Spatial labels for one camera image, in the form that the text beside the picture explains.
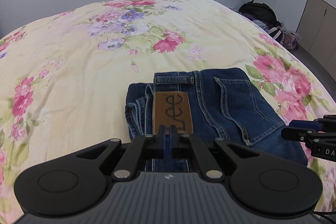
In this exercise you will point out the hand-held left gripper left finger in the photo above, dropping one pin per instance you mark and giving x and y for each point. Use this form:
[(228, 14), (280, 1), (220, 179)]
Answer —
[(165, 145)]

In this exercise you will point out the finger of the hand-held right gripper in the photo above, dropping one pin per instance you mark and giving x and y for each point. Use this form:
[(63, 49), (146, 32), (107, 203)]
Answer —
[(299, 123), (294, 134)]

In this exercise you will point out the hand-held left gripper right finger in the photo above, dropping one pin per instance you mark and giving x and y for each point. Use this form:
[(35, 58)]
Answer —
[(172, 145)]

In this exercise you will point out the blue denim pants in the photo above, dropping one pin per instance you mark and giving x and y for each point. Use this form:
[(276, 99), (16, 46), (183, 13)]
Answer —
[(231, 108)]

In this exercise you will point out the purple patterned bag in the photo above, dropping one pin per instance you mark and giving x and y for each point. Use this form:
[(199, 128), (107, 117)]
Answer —
[(290, 40)]

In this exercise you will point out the black and white striped bag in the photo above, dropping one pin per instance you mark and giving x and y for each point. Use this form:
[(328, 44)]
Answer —
[(275, 33)]

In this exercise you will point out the beige cabinet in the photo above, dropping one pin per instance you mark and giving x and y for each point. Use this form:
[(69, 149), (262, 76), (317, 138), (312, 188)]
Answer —
[(319, 29)]

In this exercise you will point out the blue patterned cloth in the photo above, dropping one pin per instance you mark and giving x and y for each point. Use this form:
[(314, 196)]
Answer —
[(261, 25)]

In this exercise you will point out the pile of clothes and bags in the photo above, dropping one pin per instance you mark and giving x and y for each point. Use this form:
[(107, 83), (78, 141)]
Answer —
[(258, 10)]

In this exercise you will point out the floral bedspread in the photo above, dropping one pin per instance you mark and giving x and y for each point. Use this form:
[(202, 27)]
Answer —
[(78, 56)]

